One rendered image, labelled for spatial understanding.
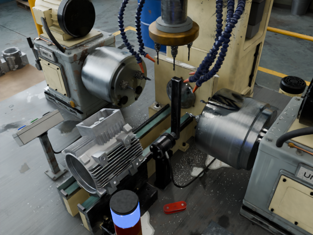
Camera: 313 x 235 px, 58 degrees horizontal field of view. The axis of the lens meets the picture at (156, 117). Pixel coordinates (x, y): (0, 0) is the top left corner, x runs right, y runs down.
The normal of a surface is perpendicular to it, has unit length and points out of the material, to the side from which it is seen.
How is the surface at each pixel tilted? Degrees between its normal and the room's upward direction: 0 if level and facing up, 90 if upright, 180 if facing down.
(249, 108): 9
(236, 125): 43
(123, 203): 0
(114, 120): 67
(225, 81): 90
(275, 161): 90
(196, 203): 0
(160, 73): 90
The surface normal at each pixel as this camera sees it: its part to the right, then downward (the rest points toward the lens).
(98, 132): 0.69, 0.06
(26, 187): -0.03, -0.77
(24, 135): 0.61, -0.16
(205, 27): -0.63, 0.50
